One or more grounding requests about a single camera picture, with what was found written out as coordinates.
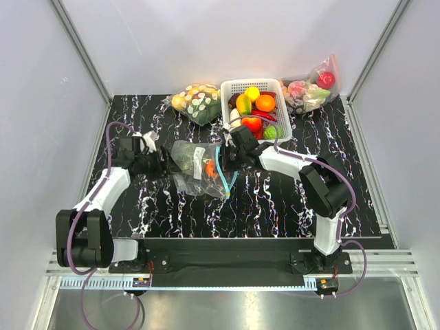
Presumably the pink-dotted clear food bag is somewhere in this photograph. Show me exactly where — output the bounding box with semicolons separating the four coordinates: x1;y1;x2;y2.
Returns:
279;54;341;114

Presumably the white-dotted clear food bag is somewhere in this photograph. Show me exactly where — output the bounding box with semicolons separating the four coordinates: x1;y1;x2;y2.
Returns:
164;83;221;127

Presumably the aluminium frame rail right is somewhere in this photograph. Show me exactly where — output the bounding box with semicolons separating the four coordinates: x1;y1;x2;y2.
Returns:
347;1;439;329

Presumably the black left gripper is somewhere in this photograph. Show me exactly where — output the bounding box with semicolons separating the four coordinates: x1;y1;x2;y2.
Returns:
135;145;181;182

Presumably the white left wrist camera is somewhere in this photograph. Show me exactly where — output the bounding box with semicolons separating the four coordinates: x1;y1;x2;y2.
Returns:
133;131;158;154

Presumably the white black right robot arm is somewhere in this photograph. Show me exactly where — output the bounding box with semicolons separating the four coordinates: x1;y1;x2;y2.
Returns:
220;124;356;273

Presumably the red fake chili pepper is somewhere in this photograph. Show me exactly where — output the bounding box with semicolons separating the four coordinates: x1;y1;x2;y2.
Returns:
251;110;277;122

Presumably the red fake apple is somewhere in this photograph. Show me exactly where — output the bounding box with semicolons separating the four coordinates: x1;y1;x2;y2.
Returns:
316;71;336;90

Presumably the aluminium frame rail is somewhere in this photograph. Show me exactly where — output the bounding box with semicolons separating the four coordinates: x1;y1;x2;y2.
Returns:
347;1;439;329
30;1;112;329

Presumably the clear blue-zip food bag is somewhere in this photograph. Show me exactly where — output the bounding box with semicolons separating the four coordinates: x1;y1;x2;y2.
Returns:
170;140;238;199

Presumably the white slotted cable duct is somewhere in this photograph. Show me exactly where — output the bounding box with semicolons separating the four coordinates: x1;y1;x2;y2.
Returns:
60;276;319;292

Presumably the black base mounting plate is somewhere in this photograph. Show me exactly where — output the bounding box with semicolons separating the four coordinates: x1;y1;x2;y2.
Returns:
109;238;359;283

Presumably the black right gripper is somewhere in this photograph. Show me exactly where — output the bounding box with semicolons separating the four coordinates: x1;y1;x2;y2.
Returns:
214;143;246;174

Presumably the dark brown fake passionfruit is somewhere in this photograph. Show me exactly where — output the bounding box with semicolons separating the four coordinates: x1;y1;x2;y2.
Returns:
228;93;240;109

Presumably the orange fake persimmon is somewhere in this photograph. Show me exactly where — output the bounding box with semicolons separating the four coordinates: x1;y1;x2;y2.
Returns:
241;117;263;133

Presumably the aluminium frame rail left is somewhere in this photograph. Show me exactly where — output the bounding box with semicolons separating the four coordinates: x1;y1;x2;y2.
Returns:
30;1;112;329

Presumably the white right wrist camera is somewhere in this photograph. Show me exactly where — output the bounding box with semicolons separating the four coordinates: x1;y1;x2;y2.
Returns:
222;122;236;147

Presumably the green fake custard apple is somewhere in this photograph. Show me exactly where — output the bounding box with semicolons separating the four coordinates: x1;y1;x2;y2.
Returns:
263;124;283;140

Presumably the red fake lobster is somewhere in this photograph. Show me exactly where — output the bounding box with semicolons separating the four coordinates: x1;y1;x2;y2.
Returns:
260;91;276;98

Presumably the white perforated plastic basket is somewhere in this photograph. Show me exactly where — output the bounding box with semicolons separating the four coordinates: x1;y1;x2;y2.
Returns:
220;78;292;143

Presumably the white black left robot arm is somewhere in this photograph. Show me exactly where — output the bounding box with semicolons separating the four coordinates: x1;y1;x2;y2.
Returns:
56;131;177;272

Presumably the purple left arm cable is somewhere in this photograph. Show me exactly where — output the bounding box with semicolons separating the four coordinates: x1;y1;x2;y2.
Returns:
66;120;145;329

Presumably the yellow fake pear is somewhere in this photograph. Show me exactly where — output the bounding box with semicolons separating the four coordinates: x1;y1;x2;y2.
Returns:
244;86;261;102

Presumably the green netted fake melon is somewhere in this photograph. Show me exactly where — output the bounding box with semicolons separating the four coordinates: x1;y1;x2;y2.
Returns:
171;141;205;175

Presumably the orange fake tomato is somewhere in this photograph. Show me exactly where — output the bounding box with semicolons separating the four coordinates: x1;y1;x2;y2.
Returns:
204;160;218;179

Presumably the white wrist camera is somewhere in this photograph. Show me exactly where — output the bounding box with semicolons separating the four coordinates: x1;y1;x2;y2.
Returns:
133;131;158;154
222;122;236;147

